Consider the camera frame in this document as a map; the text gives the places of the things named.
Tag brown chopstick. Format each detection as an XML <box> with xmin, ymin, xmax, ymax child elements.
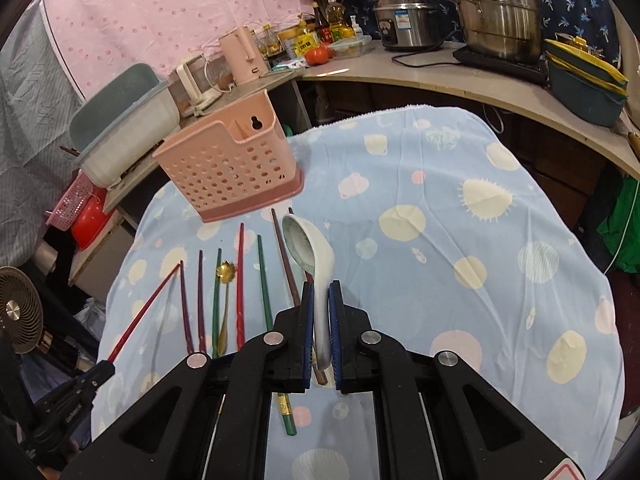
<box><xmin>270</xmin><ymin>208</ymin><xmax>328</xmax><ymax>386</ymax></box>

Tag stacked yellow teal bowls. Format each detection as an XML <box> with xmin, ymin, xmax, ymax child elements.
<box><xmin>544</xmin><ymin>34</ymin><xmax>629</xmax><ymax>128</ymax></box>

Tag red plastic basin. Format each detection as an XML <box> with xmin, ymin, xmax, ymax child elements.
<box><xmin>70</xmin><ymin>188</ymin><xmax>114</xmax><ymax>250</ymax></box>

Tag black induction cooktop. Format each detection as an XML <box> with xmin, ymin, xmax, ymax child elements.
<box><xmin>452</xmin><ymin>46</ymin><xmax>548</xmax><ymax>87</ymax></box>

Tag green gold-banded chopstick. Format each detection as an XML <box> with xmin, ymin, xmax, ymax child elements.
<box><xmin>256</xmin><ymin>235</ymin><xmax>297</xmax><ymax>437</ymax></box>

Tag bright red chopstick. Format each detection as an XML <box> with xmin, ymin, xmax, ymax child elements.
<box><xmin>235</xmin><ymin>223</ymin><xmax>245</xmax><ymax>349</ymax></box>

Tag small desk fan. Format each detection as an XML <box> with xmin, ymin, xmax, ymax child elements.
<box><xmin>0</xmin><ymin>266</ymin><xmax>43</xmax><ymax>354</ymax></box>

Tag pink plastic basket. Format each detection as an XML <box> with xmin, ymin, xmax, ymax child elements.
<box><xmin>46</xmin><ymin>170</ymin><xmax>94</xmax><ymax>231</ymax></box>

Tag silver rice cooker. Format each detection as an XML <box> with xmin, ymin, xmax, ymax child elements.
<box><xmin>373</xmin><ymin>0</ymin><xmax>442</xmax><ymax>51</ymax></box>

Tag blue polka dot tablecloth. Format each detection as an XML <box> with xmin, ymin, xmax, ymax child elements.
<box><xmin>91</xmin><ymin>106</ymin><xmax>625</xmax><ymax>479</ymax></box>

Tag white ceramic soup spoon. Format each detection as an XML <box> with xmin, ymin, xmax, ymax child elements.
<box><xmin>282</xmin><ymin>214</ymin><xmax>335</xmax><ymax>370</ymax></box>

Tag dark maroon chopstick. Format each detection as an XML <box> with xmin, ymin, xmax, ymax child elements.
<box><xmin>179</xmin><ymin>260</ymin><xmax>194</xmax><ymax>354</ymax></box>

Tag stainless steel steamer pot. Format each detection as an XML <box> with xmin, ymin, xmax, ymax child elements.
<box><xmin>448</xmin><ymin>0</ymin><xmax>542</xmax><ymax>64</ymax></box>

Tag dark soy sauce bottle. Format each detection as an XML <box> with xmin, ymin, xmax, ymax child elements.
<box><xmin>312</xmin><ymin>1</ymin><xmax>332</xmax><ymax>44</ymax></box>

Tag red tomato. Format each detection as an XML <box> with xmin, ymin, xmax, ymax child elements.
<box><xmin>304</xmin><ymin>46</ymin><xmax>331</xmax><ymax>66</ymax></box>

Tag gold flower spoon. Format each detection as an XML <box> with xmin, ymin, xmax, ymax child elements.
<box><xmin>216</xmin><ymin>261</ymin><xmax>235</xmax><ymax>356</ymax></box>

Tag pink perforated utensil holder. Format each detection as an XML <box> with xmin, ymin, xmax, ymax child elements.
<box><xmin>153</xmin><ymin>90</ymin><xmax>304</xmax><ymax>223</ymax></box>

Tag grey striped curtain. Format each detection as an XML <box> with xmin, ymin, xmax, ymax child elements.
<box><xmin>1</xmin><ymin>3</ymin><xmax>80</xmax><ymax>266</ymax></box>

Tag cooking oil bottle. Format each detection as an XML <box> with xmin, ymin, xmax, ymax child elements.
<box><xmin>326</xmin><ymin>0</ymin><xmax>345</xmax><ymax>42</ymax></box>

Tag pink dotted curtain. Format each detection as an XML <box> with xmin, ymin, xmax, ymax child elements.
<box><xmin>43</xmin><ymin>0</ymin><xmax>311</xmax><ymax>98</ymax></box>

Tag clear food container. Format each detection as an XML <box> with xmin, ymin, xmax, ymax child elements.
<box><xmin>328</xmin><ymin>35</ymin><xmax>372</xmax><ymax>60</ymax></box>

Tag teal white dish rack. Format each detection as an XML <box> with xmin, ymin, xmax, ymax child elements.
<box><xmin>70</xmin><ymin>63</ymin><xmax>180</xmax><ymax>188</ymax></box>

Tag yellow seasoning packet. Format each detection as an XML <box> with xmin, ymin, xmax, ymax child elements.
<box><xmin>294</xmin><ymin>32</ymin><xmax>319</xmax><ymax>56</ymax></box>

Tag dark red chopstick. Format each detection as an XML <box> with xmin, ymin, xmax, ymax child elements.
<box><xmin>196</xmin><ymin>249</ymin><xmax>207</xmax><ymax>354</ymax></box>

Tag pink electric kettle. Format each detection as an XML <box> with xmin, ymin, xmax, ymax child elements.
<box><xmin>219</xmin><ymin>26</ymin><xmax>269</xmax><ymax>86</ymax></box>

